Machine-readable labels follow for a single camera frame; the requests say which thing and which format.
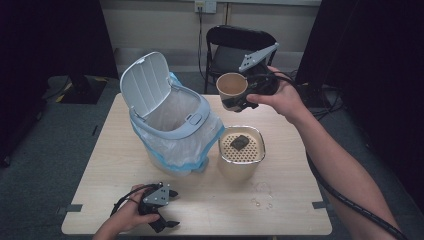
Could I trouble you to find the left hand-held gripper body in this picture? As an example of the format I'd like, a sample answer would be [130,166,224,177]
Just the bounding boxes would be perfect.
[137,182,171,216]

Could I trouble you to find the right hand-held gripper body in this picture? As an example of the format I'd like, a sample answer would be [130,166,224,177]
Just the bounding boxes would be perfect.
[238,42,281,98]

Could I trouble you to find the brown paper cup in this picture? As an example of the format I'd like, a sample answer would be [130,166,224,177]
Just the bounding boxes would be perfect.
[215,72,250,113]

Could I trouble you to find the beige bin with strainer top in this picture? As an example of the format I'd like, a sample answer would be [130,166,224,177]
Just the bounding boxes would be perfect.
[217,125,267,183]

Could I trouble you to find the white grey lidded trash can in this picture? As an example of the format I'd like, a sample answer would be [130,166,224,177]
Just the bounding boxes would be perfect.
[119,51,212,178]

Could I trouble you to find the person's left hand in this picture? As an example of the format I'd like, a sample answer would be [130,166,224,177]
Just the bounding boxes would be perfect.
[108,183,161,235]

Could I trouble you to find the person's right hand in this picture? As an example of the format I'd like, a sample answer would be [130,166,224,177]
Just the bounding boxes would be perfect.
[246,65,312,125]

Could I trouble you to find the black folding chair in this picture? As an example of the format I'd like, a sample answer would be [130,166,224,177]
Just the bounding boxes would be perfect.
[203,24,279,96]

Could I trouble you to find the spilled water drops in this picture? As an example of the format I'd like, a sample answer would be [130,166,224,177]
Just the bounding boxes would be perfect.
[250,181,274,210]

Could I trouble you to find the grey tape strip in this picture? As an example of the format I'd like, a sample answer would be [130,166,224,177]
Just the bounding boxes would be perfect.
[311,200,334,211]
[56,203,84,216]

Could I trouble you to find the black curtain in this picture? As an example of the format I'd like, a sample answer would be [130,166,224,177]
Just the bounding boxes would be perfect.
[0,0,120,168]
[294,0,424,214]

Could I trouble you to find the left hand-held gripper black cable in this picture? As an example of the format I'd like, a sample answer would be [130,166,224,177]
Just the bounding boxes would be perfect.
[109,182,163,218]

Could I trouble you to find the hand-held gripper black cable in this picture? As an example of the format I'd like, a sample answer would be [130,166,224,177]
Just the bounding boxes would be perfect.
[109,182,163,218]
[246,71,409,240]

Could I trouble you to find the black wall outlet cable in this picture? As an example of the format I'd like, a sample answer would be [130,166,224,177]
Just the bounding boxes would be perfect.
[197,8,208,82]

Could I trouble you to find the white wall outlet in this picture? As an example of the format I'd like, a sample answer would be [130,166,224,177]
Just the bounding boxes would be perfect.
[194,0,218,15]

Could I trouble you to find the black floor cables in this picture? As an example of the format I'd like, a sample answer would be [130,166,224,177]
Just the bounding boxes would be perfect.
[309,94,345,123]

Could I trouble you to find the right hand-held gripper black cable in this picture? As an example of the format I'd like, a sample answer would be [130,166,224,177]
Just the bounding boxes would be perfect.
[246,71,409,240]

